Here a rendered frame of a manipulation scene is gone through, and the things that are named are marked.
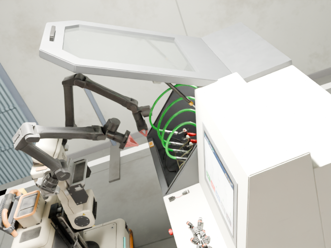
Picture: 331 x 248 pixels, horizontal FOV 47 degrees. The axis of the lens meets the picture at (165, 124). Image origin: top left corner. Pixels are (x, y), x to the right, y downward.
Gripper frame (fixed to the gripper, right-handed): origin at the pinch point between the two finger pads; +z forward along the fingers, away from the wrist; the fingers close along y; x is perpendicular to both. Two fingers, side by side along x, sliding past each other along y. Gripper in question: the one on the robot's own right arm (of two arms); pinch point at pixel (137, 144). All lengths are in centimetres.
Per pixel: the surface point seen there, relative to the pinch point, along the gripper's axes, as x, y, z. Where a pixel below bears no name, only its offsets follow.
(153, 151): 25.9, -20.3, 17.4
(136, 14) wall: 197, -2, -26
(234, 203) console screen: -69, 46, 31
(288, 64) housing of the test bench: 1, 82, 47
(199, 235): -55, 7, 37
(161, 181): -4.9, -14.9, 23.1
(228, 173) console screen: -62, 52, 25
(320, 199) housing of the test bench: -73, 66, 54
